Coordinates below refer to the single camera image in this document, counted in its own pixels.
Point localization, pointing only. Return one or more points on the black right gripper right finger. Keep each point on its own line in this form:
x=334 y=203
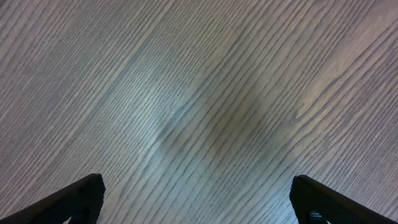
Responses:
x=314 y=202

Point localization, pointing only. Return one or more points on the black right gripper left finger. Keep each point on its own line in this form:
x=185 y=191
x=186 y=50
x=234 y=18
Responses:
x=79 y=202

